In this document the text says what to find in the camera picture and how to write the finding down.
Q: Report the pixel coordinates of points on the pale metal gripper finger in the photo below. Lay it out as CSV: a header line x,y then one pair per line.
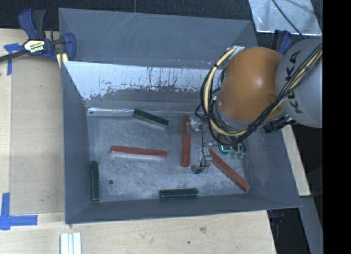
x,y
195,124
206,156

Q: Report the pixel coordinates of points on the grey metal bin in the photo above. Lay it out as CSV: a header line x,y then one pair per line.
x,y
131,41

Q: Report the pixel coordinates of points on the red-brown flat block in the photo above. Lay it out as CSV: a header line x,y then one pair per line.
x,y
231,172
186,148
138,151

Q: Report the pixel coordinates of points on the dark green flat block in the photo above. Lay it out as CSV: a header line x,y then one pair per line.
x,y
95,181
150,117
178,193

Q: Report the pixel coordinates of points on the black cylinder on white bracket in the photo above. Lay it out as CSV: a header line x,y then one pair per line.
x,y
274,126

